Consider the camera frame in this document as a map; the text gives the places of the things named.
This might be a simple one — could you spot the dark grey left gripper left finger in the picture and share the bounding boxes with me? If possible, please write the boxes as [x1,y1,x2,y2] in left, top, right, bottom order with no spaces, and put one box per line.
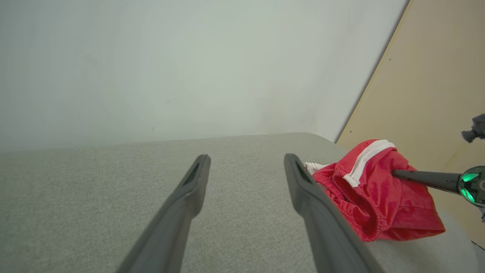
[116,154,211,273]

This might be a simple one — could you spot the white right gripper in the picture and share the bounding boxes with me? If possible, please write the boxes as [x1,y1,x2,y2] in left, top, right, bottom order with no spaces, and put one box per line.
[391,165,485,208]

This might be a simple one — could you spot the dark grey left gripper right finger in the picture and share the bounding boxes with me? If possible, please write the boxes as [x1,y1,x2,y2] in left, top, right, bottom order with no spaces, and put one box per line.
[283,153,385,273]

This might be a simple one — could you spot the red shorts with white stripes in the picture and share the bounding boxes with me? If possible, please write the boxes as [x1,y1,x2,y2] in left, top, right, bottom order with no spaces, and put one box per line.
[305,139,446,242]

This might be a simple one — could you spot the beige wooden panel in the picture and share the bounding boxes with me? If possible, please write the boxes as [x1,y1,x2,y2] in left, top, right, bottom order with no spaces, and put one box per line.
[335,0,485,169]
[432,140,485,248]

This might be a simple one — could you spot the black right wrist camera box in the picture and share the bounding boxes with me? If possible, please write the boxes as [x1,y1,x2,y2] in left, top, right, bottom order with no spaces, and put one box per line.
[461,114,485,144]

